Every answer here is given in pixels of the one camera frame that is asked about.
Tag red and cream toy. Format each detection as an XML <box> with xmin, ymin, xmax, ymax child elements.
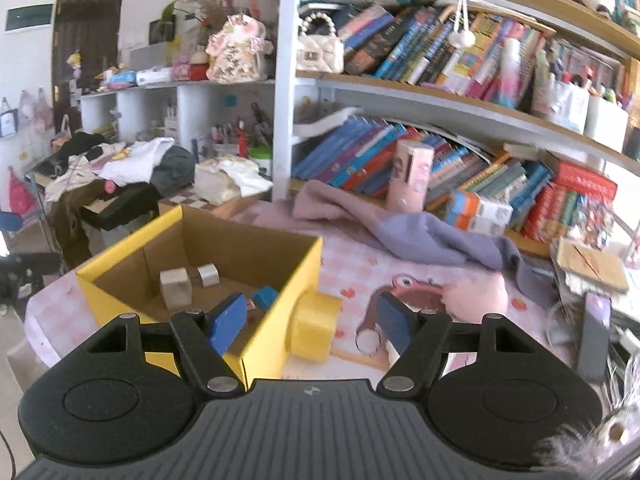
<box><xmin>187</xmin><ymin>45</ymin><xmax>211</xmax><ymax>81</ymax></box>

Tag brown garment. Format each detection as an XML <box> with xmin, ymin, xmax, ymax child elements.
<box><xmin>50</xmin><ymin>180</ymin><xmax>109</xmax><ymax>269</ymax></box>

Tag brown paper envelopes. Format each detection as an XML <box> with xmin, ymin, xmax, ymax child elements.
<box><xmin>552</xmin><ymin>237</ymin><xmax>631</xmax><ymax>294</ymax></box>

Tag pink plush pouch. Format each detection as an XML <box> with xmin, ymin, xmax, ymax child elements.
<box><xmin>442</xmin><ymin>272</ymin><xmax>509</xmax><ymax>324</ymax></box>

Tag black smartphone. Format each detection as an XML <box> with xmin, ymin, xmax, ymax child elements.
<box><xmin>576</xmin><ymin>292</ymin><xmax>612</xmax><ymax>384</ymax></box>

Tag chessboard box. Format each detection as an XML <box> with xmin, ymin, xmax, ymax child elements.
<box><xmin>157</xmin><ymin>194</ymin><xmax>251</xmax><ymax>222</ymax></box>

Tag small white charger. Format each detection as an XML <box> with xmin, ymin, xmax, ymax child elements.
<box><xmin>196</xmin><ymin>263</ymin><xmax>221</xmax><ymax>289</ymax></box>

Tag pink tall carton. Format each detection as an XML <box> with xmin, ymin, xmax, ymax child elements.
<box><xmin>385</xmin><ymin>139</ymin><xmax>435</xmax><ymax>214</ymax></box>

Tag black garment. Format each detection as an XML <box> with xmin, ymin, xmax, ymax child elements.
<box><xmin>52</xmin><ymin>132</ymin><xmax>108</xmax><ymax>161</ymax></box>

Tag green wall sign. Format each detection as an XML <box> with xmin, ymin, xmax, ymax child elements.
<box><xmin>5</xmin><ymin>4</ymin><xmax>54</xmax><ymax>34</ymax></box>

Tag doll in pink dress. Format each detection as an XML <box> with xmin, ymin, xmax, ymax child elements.
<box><xmin>206</xmin><ymin>15</ymin><xmax>274</xmax><ymax>85</ymax></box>

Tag pink gradient bottle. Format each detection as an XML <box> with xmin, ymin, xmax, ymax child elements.
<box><xmin>497</xmin><ymin>35</ymin><xmax>539</xmax><ymax>110</ymax></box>

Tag cream printed garment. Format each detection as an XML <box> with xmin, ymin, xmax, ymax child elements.
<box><xmin>47</xmin><ymin>152</ymin><xmax>126</xmax><ymax>201</ymax></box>

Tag dark brown door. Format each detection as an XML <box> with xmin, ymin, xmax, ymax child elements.
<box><xmin>52</xmin><ymin>0</ymin><xmax>127</xmax><ymax>94</ymax></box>

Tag red boxed book set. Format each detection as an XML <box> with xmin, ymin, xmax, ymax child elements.
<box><xmin>520</xmin><ymin>160</ymin><xmax>619</xmax><ymax>252</ymax></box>

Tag row of mixed colourful books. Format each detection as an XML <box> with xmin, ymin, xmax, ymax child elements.
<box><xmin>300</xmin><ymin>0</ymin><xmax>640</xmax><ymax>111</ymax></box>

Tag white bookshelf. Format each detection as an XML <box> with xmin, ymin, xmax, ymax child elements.
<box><xmin>80</xmin><ymin>0</ymin><xmax>640</xmax><ymax>203</ymax></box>

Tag black picture frame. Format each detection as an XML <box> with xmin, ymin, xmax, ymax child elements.
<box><xmin>149</xmin><ymin>15</ymin><xmax>177</xmax><ymax>46</ymax></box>

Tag cream cube charger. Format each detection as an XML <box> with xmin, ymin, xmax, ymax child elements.
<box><xmin>159</xmin><ymin>267</ymin><xmax>194</xmax><ymax>310</ymax></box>

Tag white flat box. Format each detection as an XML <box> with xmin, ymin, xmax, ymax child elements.
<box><xmin>136</xmin><ymin>67</ymin><xmax>174</xmax><ymax>86</ymax></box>

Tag stack of papers and books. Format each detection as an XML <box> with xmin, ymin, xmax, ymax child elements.
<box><xmin>602</xmin><ymin>302</ymin><xmax>640</xmax><ymax>366</ymax></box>

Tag cups of pens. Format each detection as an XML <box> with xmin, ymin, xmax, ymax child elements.
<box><xmin>210</xmin><ymin>102</ymin><xmax>274</xmax><ymax>159</ymax></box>

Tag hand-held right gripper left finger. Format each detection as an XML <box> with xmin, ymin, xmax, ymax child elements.
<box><xmin>75</xmin><ymin>291</ymin><xmax>249</xmax><ymax>398</ymax></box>

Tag pink hanging bag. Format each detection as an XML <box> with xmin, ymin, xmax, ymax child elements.
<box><xmin>6</xmin><ymin>165</ymin><xmax>37</xmax><ymax>217</ymax></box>

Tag grey fluffy pompom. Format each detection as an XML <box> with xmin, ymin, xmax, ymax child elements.
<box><xmin>535</xmin><ymin>355</ymin><xmax>640</xmax><ymax>472</ymax></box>

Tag yellow cardboard box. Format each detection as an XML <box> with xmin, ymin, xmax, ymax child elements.
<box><xmin>75</xmin><ymin>204</ymin><xmax>324</xmax><ymax>392</ymax></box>

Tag dark grey garment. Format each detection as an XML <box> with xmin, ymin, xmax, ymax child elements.
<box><xmin>150</xmin><ymin>145</ymin><xmax>197</xmax><ymax>196</ymax></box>

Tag blue tissue packet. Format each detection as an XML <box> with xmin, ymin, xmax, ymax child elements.
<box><xmin>105</xmin><ymin>71</ymin><xmax>139</xmax><ymax>90</ymax></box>

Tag white pen holder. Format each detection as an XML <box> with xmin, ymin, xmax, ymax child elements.
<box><xmin>584</xmin><ymin>92</ymin><xmax>630</xmax><ymax>154</ymax></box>

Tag lavender knit garment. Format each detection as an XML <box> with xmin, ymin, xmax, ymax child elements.
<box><xmin>252</xmin><ymin>179</ymin><xmax>556</xmax><ymax>306</ymax></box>

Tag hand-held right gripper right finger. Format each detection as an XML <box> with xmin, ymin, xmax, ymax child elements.
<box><xmin>375</xmin><ymin>291</ymin><xmax>548</xmax><ymax>398</ymax></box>

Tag white quilted handbag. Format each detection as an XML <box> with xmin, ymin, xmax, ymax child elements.
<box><xmin>295</xmin><ymin>11</ymin><xmax>346</xmax><ymax>75</ymax></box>

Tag clear pen holder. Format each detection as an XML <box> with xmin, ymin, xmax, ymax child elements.
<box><xmin>532</xmin><ymin>80</ymin><xmax>591</xmax><ymax>134</ymax></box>

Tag row of blue books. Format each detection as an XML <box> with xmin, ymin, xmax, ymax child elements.
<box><xmin>292</xmin><ymin>115</ymin><xmax>554</xmax><ymax>221</ymax></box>

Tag orange and white carton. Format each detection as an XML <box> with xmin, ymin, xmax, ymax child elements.
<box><xmin>445</xmin><ymin>209</ymin><xmax>506</xmax><ymax>235</ymax></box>
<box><xmin>452</xmin><ymin>190</ymin><xmax>515</xmax><ymax>224</ymax></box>

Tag yellow tape roll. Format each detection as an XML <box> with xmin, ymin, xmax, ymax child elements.
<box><xmin>290</xmin><ymin>290</ymin><xmax>344</xmax><ymax>364</ymax></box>

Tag white garment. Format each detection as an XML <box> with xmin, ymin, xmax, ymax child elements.
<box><xmin>92</xmin><ymin>137</ymin><xmax>176</xmax><ymax>186</ymax></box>

